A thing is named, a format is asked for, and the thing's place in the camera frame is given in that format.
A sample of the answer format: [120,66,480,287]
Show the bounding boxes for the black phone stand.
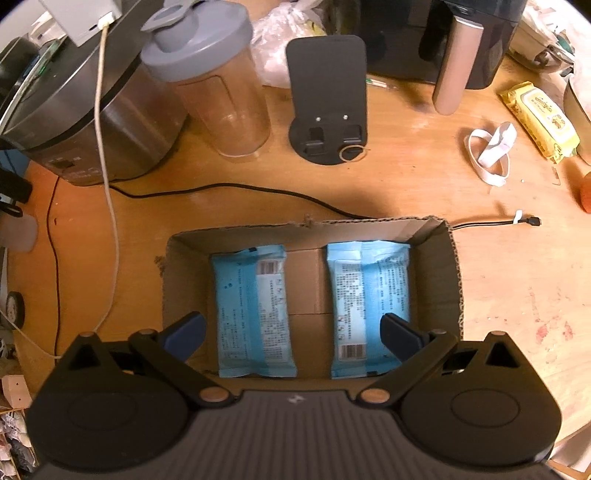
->
[286,35,368,166]

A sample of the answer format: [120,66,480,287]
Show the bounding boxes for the blue wipes packet with barcode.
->
[211,245,297,378]

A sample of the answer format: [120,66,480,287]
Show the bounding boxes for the red apple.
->
[579,172,591,214]

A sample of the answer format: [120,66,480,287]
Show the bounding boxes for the yellow wet wipes pack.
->
[499,81,580,164]

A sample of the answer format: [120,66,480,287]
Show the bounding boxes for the white plastic bag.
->
[250,1,325,89]

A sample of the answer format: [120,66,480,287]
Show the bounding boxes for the black air fryer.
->
[324,0,527,115]

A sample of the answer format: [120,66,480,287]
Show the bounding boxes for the black tape roll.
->
[5,291,25,329]

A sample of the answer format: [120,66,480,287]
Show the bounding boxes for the silver rice cooker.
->
[1,0,186,186]

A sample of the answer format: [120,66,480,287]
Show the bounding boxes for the white bowl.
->
[563,74,591,164]

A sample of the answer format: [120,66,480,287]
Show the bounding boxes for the white charging cable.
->
[0,13,122,361]

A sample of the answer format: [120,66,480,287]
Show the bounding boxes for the shaker bottle grey lid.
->
[140,1,270,158]

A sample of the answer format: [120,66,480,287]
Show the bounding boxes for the brown cardboard box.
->
[162,216,464,395]

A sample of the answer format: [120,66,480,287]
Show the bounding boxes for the white elastic band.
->
[464,122,517,187]

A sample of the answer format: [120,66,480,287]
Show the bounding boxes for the black USB cable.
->
[108,182,542,231]

